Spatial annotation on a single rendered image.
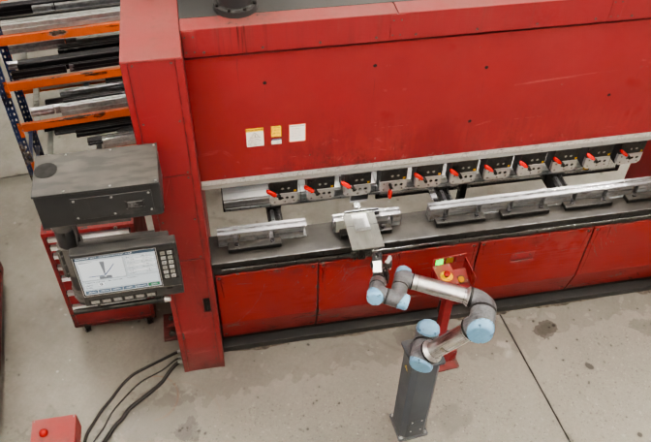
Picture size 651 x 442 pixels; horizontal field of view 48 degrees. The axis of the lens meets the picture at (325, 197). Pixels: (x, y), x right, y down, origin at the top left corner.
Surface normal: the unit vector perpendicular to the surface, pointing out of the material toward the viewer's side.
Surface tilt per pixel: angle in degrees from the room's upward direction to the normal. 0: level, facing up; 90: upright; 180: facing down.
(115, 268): 90
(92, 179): 0
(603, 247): 90
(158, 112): 90
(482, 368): 0
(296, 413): 0
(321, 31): 90
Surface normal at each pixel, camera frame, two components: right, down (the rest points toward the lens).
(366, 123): 0.18, 0.70
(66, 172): 0.02, -0.71
